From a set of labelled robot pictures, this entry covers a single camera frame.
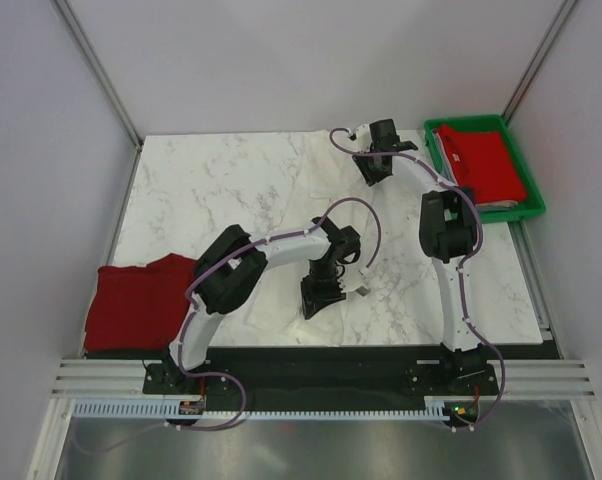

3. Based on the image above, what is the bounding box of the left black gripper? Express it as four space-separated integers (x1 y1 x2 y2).
300 260 346 321

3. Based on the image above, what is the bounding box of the white printed t shirt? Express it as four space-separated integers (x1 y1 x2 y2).
245 128 427 347

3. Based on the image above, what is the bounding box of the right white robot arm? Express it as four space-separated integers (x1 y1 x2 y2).
350 119 482 394

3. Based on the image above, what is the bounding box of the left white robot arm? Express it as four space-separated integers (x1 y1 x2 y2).
165 216 361 393

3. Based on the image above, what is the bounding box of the red t shirt in bin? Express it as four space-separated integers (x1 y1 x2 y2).
433 123 528 206

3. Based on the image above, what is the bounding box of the green plastic bin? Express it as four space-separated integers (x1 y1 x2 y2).
424 114 546 224

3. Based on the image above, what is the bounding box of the folded red t shirt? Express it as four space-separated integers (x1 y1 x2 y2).
84 253 195 353

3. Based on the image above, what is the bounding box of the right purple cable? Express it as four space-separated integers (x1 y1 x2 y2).
329 127 506 401

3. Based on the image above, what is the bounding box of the purple cable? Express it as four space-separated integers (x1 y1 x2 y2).
329 127 506 401
178 197 383 416

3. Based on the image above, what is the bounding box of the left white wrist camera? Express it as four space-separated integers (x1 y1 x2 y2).
340 268 371 297

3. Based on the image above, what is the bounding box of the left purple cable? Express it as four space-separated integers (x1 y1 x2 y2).
178 197 383 416

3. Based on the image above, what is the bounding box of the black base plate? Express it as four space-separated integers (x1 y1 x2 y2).
143 346 499 413

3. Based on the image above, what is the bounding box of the light blue cable duct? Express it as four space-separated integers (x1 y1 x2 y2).
73 399 450 421

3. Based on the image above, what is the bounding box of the aluminium frame rail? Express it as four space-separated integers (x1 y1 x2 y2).
52 359 594 400

